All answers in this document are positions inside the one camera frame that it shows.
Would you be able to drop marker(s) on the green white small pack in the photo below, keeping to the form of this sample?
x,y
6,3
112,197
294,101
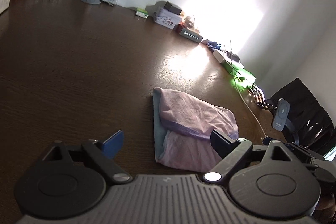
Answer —
x,y
141,13

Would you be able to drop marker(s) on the long white box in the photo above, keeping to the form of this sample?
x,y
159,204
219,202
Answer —
x,y
220,56

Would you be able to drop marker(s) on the dark green labelled box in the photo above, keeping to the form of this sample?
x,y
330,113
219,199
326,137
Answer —
x,y
189,34

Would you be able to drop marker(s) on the pink purple blue garment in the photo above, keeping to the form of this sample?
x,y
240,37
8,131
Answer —
x,y
182,128

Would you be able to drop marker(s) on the blue crumpled item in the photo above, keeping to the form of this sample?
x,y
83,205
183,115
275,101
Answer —
x,y
212,45

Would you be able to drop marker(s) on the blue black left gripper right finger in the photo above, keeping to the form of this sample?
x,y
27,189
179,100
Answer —
x,y
233,153

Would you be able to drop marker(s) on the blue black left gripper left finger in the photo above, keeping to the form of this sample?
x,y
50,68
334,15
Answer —
x,y
98,155

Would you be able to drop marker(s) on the green plastic package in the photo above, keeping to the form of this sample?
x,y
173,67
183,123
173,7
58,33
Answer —
x,y
237,69

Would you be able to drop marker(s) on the black chair with bag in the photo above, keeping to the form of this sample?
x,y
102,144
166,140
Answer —
x,y
310,124

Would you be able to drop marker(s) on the small black box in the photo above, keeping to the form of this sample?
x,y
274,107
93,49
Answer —
x,y
172,8

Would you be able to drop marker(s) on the white decorated tin box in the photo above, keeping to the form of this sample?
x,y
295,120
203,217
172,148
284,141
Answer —
x,y
165,18

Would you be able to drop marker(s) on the grey phone charger stand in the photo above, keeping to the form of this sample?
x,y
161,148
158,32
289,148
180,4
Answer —
x,y
281,120

